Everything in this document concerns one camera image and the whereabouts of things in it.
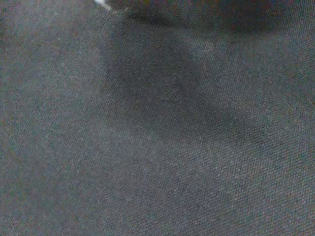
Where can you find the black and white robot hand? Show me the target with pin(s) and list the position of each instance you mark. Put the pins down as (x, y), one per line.
(102, 3)

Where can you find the black cloth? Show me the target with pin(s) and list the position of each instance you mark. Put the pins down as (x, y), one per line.
(157, 137)

